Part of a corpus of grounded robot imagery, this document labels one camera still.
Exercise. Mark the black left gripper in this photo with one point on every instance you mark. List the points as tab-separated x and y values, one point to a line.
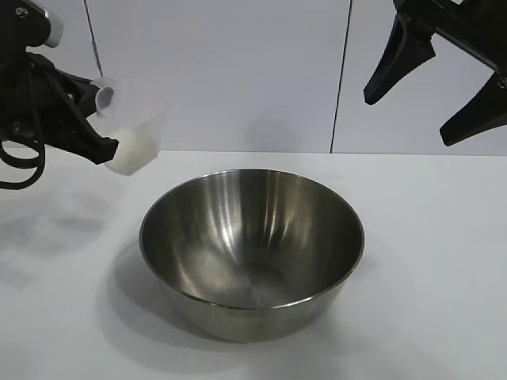
43	99

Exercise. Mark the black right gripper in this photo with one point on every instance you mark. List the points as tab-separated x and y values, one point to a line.
467	23

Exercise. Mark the clear plastic measuring cup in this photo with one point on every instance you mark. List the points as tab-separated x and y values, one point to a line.
138	107

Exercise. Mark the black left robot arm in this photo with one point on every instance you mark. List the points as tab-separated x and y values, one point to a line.
20	27

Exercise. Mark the stainless steel mixing bowl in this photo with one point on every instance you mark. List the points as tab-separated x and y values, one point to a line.
253	245

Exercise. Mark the white rice grains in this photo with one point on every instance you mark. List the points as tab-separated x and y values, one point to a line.
134	152

